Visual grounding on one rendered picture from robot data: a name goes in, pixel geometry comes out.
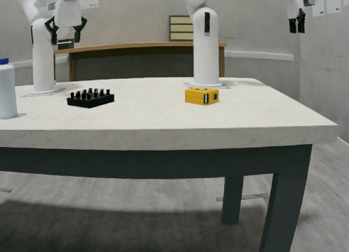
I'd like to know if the black knob box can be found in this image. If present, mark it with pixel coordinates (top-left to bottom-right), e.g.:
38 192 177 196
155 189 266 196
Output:
67 88 115 108

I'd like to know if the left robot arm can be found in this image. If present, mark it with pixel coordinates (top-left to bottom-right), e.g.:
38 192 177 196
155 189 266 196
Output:
185 0 223 88

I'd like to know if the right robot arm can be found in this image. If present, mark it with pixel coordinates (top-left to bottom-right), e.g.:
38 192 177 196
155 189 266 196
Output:
17 0 69 95

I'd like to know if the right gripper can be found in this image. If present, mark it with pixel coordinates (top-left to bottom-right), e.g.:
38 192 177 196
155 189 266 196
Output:
45 0 87 45

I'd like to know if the white bottle with blue cap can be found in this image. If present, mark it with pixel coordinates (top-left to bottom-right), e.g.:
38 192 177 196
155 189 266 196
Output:
0 58 18 119

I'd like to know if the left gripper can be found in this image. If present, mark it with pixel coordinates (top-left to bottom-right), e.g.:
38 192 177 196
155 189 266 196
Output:
287 0 306 33

